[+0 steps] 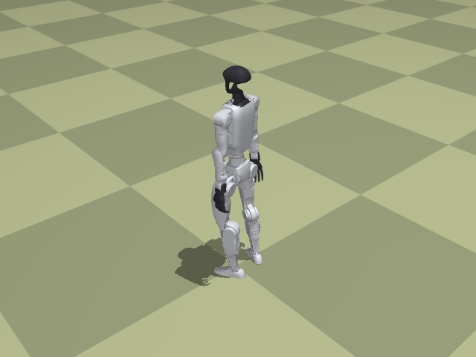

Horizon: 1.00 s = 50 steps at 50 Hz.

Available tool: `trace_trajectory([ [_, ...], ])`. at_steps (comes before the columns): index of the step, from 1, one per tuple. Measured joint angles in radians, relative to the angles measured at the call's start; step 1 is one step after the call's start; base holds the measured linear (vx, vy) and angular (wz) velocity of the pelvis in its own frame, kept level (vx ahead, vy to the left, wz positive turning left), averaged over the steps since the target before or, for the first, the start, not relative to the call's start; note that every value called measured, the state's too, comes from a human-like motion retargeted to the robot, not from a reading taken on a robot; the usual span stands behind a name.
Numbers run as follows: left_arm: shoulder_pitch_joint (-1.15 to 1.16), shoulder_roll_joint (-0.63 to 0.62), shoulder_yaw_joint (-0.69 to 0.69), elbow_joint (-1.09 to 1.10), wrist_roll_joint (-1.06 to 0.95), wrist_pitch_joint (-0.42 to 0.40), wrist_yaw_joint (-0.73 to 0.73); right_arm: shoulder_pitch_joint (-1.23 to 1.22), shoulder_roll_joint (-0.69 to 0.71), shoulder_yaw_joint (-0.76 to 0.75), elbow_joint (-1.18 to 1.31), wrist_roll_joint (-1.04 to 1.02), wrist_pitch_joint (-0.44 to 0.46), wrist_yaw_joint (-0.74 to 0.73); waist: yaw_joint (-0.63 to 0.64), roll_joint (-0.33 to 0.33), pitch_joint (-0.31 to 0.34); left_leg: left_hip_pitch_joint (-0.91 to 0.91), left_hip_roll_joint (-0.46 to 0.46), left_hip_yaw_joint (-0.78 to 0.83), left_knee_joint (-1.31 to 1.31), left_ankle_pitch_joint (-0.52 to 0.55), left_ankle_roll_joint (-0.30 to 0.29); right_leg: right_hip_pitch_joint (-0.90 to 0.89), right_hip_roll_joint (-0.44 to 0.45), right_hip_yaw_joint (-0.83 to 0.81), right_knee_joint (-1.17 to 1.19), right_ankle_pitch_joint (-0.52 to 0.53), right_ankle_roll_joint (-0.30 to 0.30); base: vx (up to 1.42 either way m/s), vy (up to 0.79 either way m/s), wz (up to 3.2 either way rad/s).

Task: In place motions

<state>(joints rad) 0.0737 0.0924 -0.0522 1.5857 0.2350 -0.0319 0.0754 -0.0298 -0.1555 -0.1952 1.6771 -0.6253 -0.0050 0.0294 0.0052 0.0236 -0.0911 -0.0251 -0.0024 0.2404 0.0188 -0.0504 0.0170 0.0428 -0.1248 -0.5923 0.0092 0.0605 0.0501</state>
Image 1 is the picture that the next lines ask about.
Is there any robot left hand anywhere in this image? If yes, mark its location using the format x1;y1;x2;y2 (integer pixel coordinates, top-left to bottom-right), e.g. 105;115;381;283
213;183;229;213

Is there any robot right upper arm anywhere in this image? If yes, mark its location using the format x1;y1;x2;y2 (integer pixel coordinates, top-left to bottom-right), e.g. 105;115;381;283
247;94;260;133

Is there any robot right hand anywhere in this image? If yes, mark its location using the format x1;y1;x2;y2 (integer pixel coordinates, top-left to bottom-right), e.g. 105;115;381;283
249;152;263;182

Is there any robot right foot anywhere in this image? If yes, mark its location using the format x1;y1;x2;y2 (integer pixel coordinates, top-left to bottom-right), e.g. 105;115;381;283
245;246;263;265

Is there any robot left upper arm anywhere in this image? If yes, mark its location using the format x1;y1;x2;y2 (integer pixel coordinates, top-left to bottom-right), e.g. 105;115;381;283
213;109;231;158

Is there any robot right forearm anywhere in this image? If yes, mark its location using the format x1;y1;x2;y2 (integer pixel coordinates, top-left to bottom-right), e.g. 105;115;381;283
248;129;259;160

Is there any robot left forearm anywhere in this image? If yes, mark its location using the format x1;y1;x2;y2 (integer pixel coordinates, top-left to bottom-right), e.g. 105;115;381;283
212;149;227;190

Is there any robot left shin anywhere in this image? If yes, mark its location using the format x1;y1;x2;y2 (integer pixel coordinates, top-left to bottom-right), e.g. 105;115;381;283
220;227;239;272

